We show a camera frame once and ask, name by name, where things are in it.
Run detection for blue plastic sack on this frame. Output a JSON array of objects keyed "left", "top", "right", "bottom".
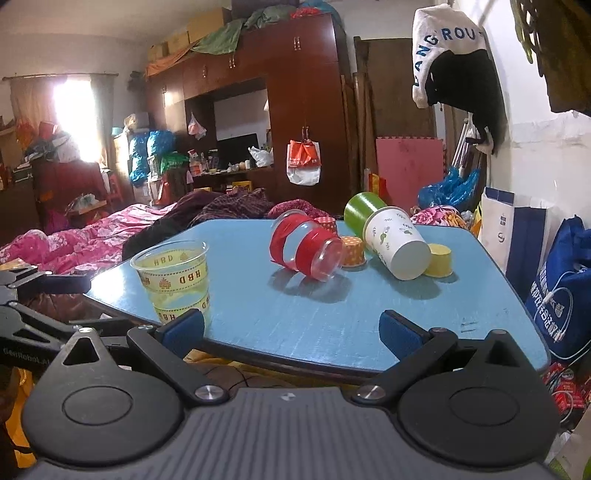
[{"left": 129, "top": 130, "right": 177, "bottom": 186}]

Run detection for blue plastic bags heap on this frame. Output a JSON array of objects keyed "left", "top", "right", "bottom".
[{"left": 418, "top": 167, "right": 482, "bottom": 210}]

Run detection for yellow small cup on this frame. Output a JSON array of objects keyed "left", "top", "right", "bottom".
[{"left": 422, "top": 243, "right": 454, "bottom": 278}]

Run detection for dark purple cloth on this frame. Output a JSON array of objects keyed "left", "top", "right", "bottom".
[{"left": 188, "top": 188, "right": 276, "bottom": 228}]

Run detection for window curtain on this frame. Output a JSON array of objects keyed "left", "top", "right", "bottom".
[{"left": 8, "top": 75, "right": 60, "bottom": 136}]

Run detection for white and black hanging garment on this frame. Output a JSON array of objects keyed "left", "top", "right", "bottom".
[{"left": 412, "top": 4, "right": 509, "bottom": 156}]

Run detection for cardboard box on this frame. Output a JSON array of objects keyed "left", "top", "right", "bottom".
[{"left": 148, "top": 8, "right": 232, "bottom": 62}]

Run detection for white paper cup green print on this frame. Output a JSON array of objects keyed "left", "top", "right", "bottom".
[{"left": 363, "top": 207, "right": 432, "bottom": 281}]

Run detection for red packets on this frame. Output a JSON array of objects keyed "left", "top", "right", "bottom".
[{"left": 542, "top": 361, "right": 591, "bottom": 417}]

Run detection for orange dotted small cup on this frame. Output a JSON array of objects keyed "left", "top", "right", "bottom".
[{"left": 339, "top": 235, "right": 368, "bottom": 269}]

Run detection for dark wooden board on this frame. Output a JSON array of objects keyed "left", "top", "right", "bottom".
[{"left": 353, "top": 36, "right": 437, "bottom": 139}]

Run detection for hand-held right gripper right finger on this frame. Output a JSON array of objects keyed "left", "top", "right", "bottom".
[{"left": 353, "top": 310, "right": 536, "bottom": 409}]

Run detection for floral cloth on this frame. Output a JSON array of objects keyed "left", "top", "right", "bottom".
[{"left": 410, "top": 206, "right": 468, "bottom": 230}]

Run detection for clear cup with red stripes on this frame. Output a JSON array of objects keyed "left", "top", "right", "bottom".
[{"left": 269, "top": 209, "right": 345, "bottom": 282}]

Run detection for olive hanging garment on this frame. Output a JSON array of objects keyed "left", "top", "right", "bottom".
[{"left": 510, "top": 0, "right": 591, "bottom": 114}]

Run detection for clear cup with yellow print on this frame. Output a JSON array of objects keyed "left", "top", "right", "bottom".
[{"left": 130, "top": 240, "right": 214, "bottom": 326}]

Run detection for red and white plastic bag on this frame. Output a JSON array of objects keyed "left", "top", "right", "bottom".
[{"left": 286, "top": 140, "right": 322, "bottom": 186}]

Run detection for pink foam mat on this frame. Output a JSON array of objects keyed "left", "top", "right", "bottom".
[{"left": 375, "top": 137, "right": 445, "bottom": 209}]

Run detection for red armchair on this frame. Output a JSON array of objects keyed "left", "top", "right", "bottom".
[{"left": 31, "top": 161, "right": 112, "bottom": 232}]

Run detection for white cable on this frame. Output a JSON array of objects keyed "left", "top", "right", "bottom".
[{"left": 538, "top": 262, "right": 591, "bottom": 342}]

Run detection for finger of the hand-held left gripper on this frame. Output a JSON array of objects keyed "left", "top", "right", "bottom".
[
  {"left": 0, "top": 267, "right": 92, "bottom": 305},
  {"left": 0, "top": 305, "right": 79, "bottom": 347}
]

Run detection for green cloth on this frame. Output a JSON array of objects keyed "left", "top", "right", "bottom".
[{"left": 191, "top": 8, "right": 297, "bottom": 57}]

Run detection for blue tote bag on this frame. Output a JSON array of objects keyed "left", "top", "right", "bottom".
[{"left": 524, "top": 216, "right": 591, "bottom": 361}]

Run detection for brown wooden wardrobe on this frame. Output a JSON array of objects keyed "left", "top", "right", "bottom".
[{"left": 145, "top": 11, "right": 357, "bottom": 205}]

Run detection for pink floral blanket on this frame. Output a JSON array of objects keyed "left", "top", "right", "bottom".
[{"left": 0, "top": 203, "right": 185, "bottom": 278}]

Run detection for black television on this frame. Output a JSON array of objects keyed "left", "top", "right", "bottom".
[{"left": 216, "top": 134, "right": 260, "bottom": 169}]

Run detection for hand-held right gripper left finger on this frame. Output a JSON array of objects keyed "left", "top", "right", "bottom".
[{"left": 46, "top": 309, "right": 228, "bottom": 409}]

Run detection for blue and white paper bag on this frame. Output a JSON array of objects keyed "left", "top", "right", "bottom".
[{"left": 505, "top": 206, "right": 551, "bottom": 302}]

